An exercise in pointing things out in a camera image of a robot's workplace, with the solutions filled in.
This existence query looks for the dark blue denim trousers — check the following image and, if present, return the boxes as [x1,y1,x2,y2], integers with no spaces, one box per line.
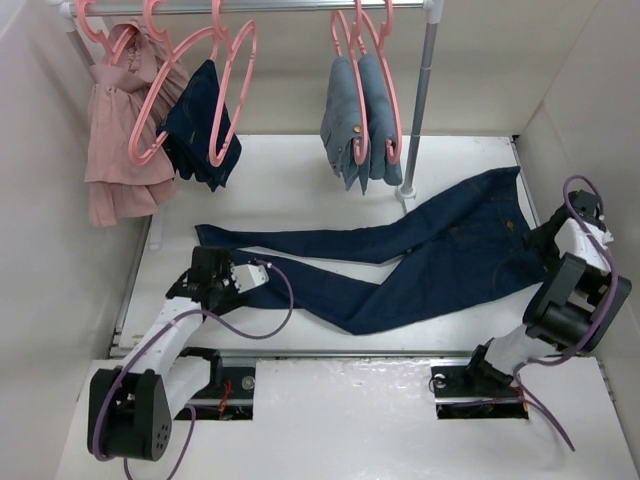
[195,167,545,335]

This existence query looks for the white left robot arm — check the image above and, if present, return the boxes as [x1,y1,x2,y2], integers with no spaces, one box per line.
[87,247,242,461]

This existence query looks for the pink hanger light jeans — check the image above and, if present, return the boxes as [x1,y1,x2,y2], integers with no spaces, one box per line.
[357,1,402,164]
[330,1,369,166]

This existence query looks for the pink hanger light jeans left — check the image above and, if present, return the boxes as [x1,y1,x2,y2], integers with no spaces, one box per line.
[330,1,369,166]

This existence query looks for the light blue jeans left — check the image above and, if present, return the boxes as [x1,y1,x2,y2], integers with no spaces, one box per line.
[320,56,368,194]

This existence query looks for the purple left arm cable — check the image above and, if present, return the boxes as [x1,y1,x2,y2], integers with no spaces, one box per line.
[92,258,296,480]

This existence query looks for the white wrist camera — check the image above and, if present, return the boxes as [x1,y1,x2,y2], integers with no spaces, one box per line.
[231,264,269,294]
[569,190,614,246]

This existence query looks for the silver clothes rack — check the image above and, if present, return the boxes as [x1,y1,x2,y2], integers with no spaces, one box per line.
[47,0,445,203]

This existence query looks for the pink hanger with skirt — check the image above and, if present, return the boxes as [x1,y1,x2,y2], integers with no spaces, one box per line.
[74,0,175,66]

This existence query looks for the light blue jeans right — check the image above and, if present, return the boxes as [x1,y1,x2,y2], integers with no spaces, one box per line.
[358,54,403,194]

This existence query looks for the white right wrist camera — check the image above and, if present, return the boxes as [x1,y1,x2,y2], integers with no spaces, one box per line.
[569,190,614,246]

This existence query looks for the white rack foot bar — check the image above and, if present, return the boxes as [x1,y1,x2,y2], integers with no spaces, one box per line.
[147,213,164,251]

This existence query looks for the dark denim hanging shorts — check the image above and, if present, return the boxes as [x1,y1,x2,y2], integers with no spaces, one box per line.
[156,60,242,191]

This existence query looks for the pink hanger with dark shorts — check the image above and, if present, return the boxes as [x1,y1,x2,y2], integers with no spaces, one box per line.
[128,1,229,165]

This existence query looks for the light blue jeans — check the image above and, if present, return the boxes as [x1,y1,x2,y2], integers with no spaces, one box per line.
[358,54,403,194]
[320,56,368,194]

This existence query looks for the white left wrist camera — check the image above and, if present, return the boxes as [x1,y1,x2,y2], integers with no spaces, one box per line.
[231,264,269,294]

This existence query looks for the pink pleated skirt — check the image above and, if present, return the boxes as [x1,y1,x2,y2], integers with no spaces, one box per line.
[84,17,176,227]

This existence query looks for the pink hanger light jeans right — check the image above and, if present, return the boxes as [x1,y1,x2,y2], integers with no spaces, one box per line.
[357,1,402,164]

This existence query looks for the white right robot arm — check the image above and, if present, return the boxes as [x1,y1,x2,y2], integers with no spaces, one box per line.
[462,206,632,397]

